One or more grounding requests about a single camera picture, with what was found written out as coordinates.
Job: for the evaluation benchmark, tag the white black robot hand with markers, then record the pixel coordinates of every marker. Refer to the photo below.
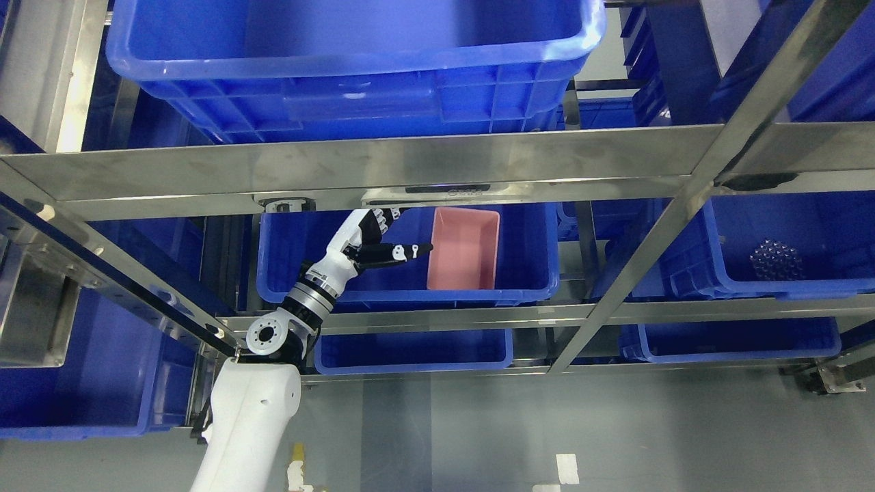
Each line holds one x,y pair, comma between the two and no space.
357,246

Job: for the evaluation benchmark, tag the pink plastic storage box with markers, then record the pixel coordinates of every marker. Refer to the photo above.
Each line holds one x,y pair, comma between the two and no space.
465,249

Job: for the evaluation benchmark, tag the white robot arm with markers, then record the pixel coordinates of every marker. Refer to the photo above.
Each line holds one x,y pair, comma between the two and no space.
252,401

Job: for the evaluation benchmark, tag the blue left shelf crate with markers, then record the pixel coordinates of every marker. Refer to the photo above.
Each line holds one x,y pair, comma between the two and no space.
122,378

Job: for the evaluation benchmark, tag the stainless steel shelf rack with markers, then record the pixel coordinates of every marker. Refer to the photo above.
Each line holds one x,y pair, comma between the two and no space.
49,199

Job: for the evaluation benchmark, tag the blue right shelf crate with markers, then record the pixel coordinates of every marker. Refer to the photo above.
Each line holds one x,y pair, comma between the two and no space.
834,233

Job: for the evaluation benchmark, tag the blue lower middle crate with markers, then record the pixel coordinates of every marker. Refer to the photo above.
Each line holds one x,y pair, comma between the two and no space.
391,353

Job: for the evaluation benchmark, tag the large blue top crate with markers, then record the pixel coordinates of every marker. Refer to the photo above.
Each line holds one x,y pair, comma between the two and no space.
248,72

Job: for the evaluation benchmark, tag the blue lower right crate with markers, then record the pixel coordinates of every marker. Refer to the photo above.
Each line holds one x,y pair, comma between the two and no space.
736,340

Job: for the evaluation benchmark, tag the shiny metal parts cluster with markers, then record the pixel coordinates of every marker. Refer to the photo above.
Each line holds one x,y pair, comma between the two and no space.
774,261

